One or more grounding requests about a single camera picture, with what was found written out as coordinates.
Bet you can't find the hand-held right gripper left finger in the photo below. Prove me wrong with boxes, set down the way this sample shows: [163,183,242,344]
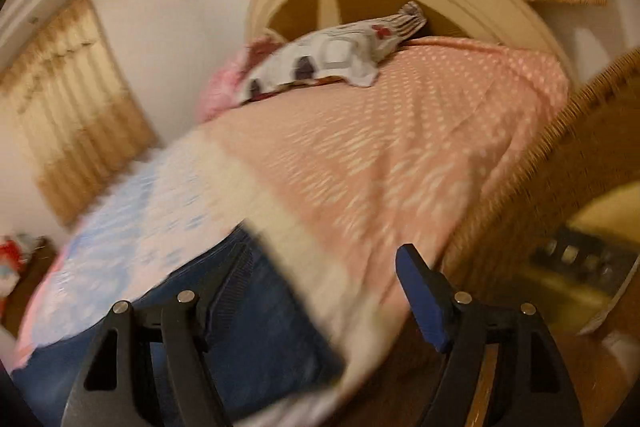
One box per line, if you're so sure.
[60,243,252,427]

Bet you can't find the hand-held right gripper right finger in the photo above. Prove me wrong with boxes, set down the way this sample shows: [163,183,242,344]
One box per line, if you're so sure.
[395,244,584,427]

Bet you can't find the blue denim pants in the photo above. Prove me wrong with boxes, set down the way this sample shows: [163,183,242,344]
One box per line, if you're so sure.
[10,221,347,427]

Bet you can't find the salmon dotted bedspread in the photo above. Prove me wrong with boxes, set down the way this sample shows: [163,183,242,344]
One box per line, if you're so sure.
[200,36,571,408]

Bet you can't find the black power strip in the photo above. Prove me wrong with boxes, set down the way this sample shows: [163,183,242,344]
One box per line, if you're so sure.
[531,227,628,305]

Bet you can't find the wicker chair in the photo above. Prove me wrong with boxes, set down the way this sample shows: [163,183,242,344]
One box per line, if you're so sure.
[442,51,640,427]

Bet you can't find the pink fluffy pillow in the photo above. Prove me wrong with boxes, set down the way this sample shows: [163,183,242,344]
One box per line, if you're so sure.
[197,38,273,124]

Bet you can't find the pink textured blanket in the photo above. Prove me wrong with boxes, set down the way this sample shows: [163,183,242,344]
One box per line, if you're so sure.
[12,252,68,370]

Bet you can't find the red and white box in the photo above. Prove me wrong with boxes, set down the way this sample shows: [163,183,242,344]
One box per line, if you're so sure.
[0,233,37,300]

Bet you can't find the beige pleated curtain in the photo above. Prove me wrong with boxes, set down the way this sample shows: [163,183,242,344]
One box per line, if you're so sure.
[0,0,158,229]

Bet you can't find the white printed pillow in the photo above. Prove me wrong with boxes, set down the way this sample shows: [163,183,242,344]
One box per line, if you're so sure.
[239,2,427,106]

